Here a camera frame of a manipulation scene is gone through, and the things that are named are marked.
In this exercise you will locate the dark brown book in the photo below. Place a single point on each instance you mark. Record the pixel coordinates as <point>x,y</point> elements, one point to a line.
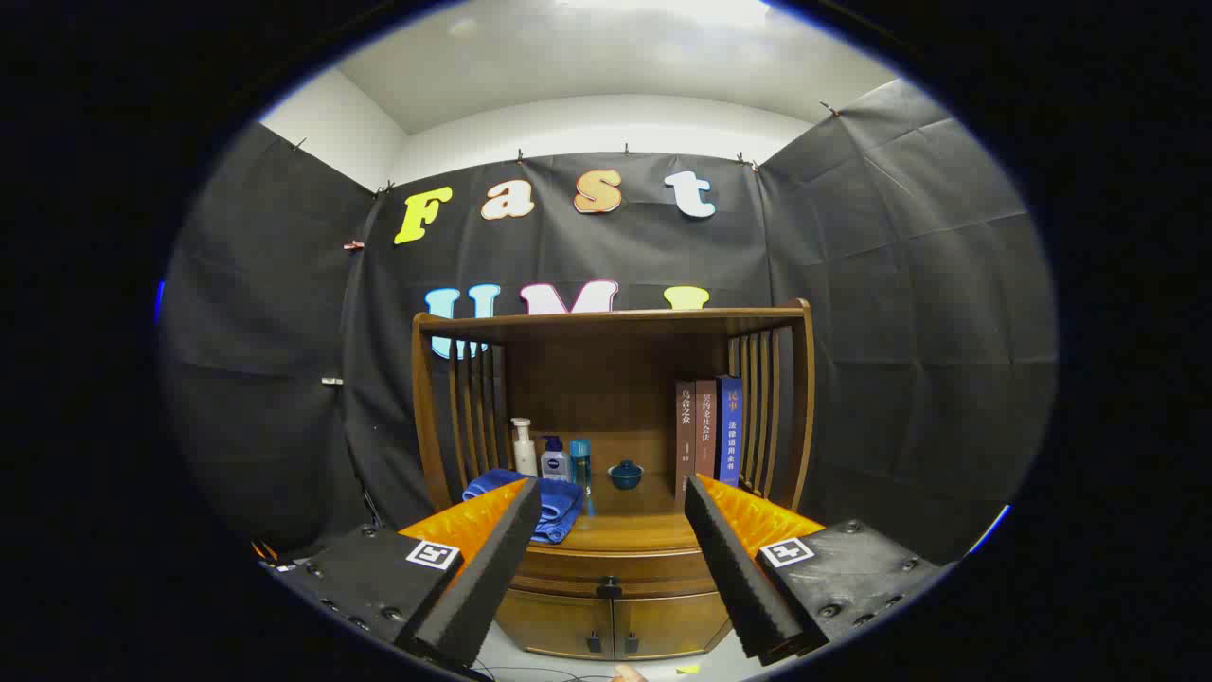
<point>686,436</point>

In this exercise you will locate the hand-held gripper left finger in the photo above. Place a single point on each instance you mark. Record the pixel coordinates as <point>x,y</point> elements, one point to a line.
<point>492,578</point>

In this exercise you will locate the wooden countertop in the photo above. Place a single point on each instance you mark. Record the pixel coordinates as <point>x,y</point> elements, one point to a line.
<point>625,530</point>

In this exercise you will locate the wooden cabinet door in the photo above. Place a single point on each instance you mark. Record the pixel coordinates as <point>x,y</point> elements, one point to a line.
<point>668,625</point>
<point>554,625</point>

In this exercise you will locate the clear teal bottle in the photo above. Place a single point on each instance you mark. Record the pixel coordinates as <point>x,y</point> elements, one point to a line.
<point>580,464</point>

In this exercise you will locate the blue folded towel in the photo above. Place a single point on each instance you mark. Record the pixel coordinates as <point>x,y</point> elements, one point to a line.
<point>563,502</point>

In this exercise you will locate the white pump bottle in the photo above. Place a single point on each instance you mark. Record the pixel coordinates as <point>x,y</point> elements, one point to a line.
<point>524,455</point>

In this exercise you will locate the wooden cabinet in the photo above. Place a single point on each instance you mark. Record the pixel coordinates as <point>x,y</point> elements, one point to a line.
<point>606,379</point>

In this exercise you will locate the white bottle with blue cap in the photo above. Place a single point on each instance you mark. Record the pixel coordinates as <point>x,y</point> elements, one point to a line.
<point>555,464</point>

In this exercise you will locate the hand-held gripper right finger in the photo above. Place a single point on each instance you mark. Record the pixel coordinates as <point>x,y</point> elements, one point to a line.
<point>739,578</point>

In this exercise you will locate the reddish brown book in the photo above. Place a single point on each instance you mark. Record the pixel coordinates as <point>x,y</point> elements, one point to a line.
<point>706,426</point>

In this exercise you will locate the wooden drawer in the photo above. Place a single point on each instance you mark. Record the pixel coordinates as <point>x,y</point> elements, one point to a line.
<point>568,568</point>

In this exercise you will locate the blue book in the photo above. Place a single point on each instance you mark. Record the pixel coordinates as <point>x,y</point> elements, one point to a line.
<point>730,426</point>

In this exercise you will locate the blue lidded teacup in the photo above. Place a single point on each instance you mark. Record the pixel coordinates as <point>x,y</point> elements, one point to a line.
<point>626,475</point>

